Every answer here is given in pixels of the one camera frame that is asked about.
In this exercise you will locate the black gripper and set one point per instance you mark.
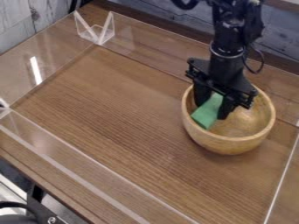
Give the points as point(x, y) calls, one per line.
point(220, 75)

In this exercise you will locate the green rectangular stick block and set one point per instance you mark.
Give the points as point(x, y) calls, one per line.
point(204, 115)

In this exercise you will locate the wooden bowl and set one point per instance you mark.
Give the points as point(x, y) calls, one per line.
point(237, 134)

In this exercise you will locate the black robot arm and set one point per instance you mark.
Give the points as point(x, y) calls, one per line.
point(237, 26)

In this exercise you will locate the clear acrylic enclosure wall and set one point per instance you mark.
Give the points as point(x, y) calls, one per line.
point(90, 127)

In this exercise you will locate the clear acrylic corner bracket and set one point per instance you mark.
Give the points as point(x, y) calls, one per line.
point(96, 34)

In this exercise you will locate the black table leg frame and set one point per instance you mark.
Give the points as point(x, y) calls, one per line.
point(45, 216)

